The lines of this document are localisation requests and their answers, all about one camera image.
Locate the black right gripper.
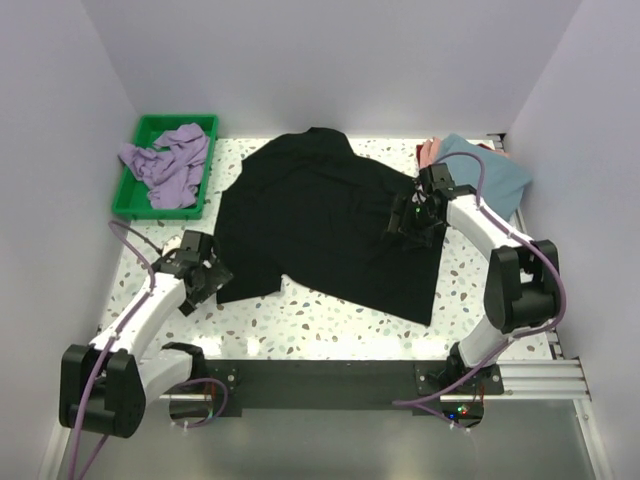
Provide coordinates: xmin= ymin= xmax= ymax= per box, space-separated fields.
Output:
xmin=381 ymin=193 xmax=441 ymax=251

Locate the black t shirt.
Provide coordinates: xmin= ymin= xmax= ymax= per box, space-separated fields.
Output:
xmin=214 ymin=128 xmax=445 ymax=326

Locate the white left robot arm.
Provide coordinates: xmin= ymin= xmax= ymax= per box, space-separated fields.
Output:
xmin=59 ymin=230 xmax=233 ymax=438

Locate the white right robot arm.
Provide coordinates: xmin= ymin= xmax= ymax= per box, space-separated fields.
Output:
xmin=387 ymin=164 xmax=567 ymax=393

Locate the folded pink t shirt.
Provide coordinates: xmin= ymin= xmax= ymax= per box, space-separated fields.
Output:
xmin=417 ymin=137 xmax=441 ymax=169

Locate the green plastic bin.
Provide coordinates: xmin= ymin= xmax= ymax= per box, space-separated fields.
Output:
xmin=112 ymin=113 xmax=219 ymax=220

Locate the folded blue t shirt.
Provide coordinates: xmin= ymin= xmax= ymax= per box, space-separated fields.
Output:
xmin=437 ymin=134 xmax=532 ymax=221

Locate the crumpled purple t shirt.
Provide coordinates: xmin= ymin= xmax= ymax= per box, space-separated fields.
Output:
xmin=118 ymin=123 xmax=210 ymax=210

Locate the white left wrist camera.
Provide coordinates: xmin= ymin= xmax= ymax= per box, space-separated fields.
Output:
xmin=160 ymin=235 xmax=182 ymax=255

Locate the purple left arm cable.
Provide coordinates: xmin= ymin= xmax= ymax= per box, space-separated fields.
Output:
xmin=67 ymin=220 xmax=166 ymax=480

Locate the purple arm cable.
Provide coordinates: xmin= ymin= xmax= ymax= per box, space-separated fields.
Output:
xmin=392 ymin=152 xmax=569 ymax=426
xmin=67 ymin=220 xmax=166 ymax=480

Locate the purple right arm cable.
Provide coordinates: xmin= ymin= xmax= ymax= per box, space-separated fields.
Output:
xmin=392 ymin=152 xmax=569 ymax=426

